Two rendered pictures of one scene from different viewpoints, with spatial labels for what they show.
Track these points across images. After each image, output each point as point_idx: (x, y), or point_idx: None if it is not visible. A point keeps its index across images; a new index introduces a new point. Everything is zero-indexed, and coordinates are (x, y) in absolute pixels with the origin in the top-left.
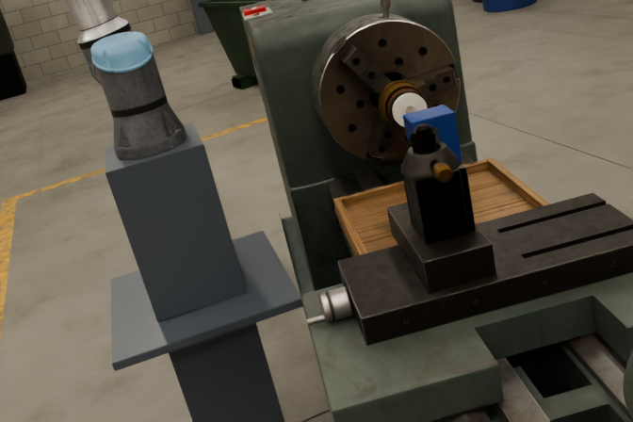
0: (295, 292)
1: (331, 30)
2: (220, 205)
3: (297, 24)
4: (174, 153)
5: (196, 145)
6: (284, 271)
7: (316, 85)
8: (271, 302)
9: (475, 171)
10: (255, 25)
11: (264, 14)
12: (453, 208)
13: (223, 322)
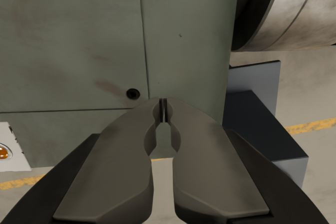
0: (271, 64)
1: (235, 8)
2: (279, 122)
3: (213, 83)
4: (304, 174)
5: (305, 161)
6: (241, 68)
7: (281, 50)
8: (272, 77)
9: None
10: (156, 155)
11: (15, 138)
12: None
13: (274, 101)
